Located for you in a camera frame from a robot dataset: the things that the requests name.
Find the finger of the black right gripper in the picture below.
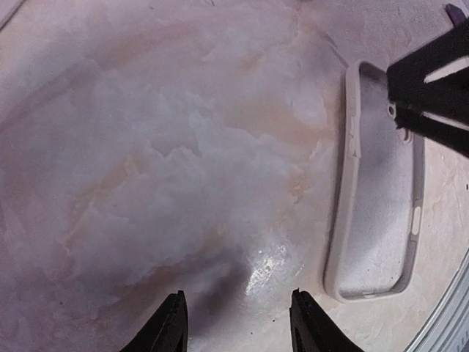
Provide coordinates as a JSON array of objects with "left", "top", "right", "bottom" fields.
[
  {"left": 387, "top": 21, "right": 468, "bottom": 103},
  {"left": 394, "top": 107, "right": 468, "bottom": 157}
]

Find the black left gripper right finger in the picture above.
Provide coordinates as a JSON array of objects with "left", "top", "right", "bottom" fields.
[{"left": 289, "top": 289, "right": 358, "bottom": 352}]

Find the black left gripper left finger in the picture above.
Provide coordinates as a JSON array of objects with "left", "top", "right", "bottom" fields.
[{"left": 123, "top": 290, "right": 188, "bottom": 352}]

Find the white phone case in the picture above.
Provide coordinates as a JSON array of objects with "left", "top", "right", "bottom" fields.
[{"left": 324, "top": 61, "right": 425, "bottom": 302}]

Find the purple-edged black smartphone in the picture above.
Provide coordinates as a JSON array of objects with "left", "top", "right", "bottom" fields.
[{"left": 444, "top": 4, "right": 467, "bottom": 27}]

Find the aluminium front rail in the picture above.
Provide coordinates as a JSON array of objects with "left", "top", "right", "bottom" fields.
[{"left": 406, "top": 254, "right": 468, "bottom": 352}]

